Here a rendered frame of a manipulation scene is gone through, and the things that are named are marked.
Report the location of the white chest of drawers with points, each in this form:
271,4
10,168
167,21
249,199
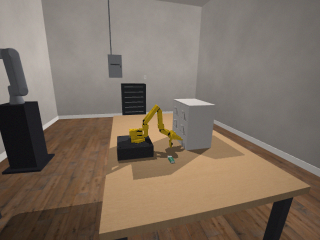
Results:
200,123

